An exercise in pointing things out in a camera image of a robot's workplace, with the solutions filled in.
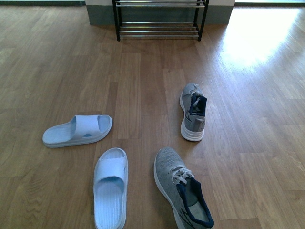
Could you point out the light blue slide sandal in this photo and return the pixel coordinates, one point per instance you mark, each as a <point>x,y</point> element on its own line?
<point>110,189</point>
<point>81,129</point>

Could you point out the grey sneaker navy lining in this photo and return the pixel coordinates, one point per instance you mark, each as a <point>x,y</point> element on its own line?
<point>184,193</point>

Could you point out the black metal shoe rack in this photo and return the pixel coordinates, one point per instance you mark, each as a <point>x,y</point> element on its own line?
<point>159,19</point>

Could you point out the grey sneaker with heel tab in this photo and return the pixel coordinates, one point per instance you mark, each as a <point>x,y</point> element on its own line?
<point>193,104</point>

